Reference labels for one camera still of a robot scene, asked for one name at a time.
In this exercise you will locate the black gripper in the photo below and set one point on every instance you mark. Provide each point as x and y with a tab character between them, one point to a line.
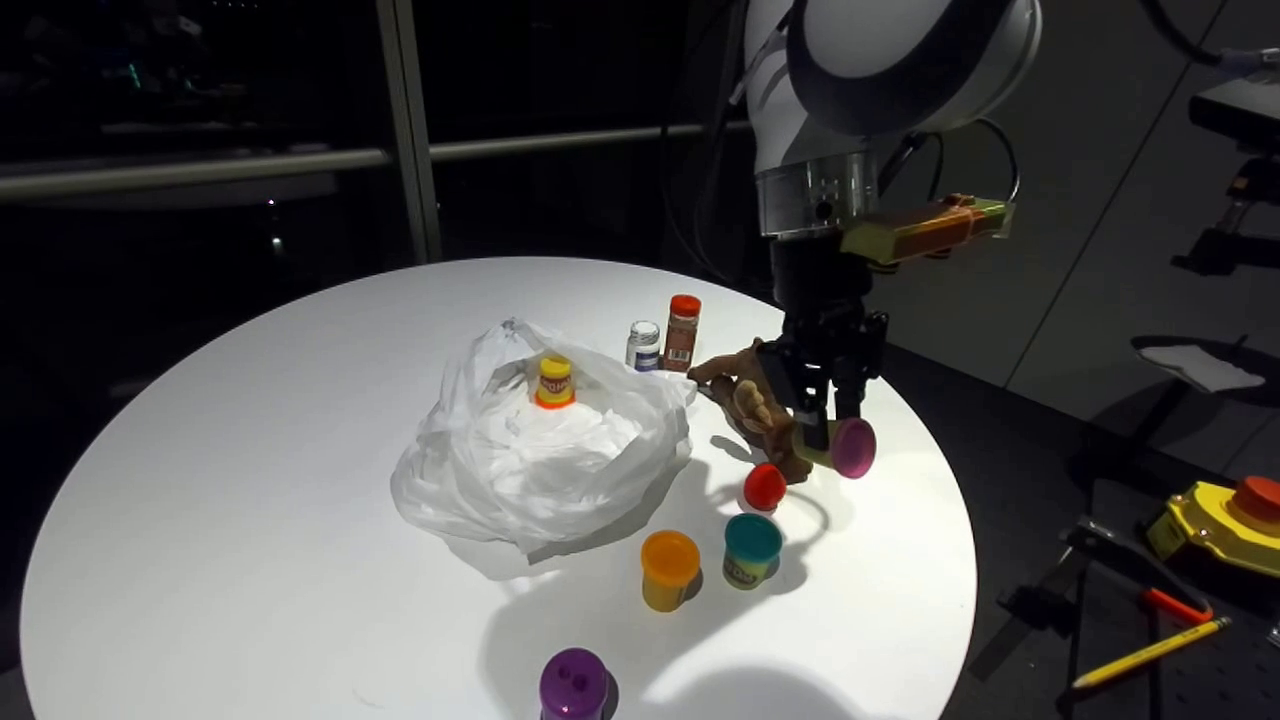
829	340

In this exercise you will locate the pink play-dough tub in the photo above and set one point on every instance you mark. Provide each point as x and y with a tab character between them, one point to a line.
851	451

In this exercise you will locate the brown plush moose toy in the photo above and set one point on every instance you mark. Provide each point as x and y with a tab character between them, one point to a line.
736	385

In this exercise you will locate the small red-lid container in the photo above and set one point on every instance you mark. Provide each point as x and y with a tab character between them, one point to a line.
764	486

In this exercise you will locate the teal play-dough tub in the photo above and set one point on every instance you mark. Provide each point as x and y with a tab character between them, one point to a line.
751	549

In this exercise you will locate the red-lid spice bottle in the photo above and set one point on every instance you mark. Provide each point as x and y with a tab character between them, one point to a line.
682	330

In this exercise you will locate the orange play-dough tub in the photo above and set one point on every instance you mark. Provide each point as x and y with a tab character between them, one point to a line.
670	569

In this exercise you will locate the yellow play-dough tub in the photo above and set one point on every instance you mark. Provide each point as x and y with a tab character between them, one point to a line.
555	382

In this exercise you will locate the purple play-dough tub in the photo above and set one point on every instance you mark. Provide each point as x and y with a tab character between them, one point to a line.
578	684

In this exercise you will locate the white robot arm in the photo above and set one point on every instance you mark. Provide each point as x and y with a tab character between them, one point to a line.
829	84

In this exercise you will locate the white plastic bag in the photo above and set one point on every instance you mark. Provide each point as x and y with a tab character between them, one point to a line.
503	473

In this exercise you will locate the yellow emergency stop button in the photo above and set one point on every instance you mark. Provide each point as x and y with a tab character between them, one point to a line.
1229	523

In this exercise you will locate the yellow pencil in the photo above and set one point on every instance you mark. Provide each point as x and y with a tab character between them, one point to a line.
1150	654

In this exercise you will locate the metal window railing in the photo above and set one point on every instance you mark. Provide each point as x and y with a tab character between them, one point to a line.
237	170

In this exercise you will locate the wrist camera on wooden mount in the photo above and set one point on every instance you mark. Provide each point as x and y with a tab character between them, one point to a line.
931	237

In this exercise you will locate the red-handled tool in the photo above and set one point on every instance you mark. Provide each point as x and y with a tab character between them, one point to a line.
1133	563

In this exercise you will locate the black camera stand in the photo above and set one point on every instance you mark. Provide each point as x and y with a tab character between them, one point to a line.
1243	109

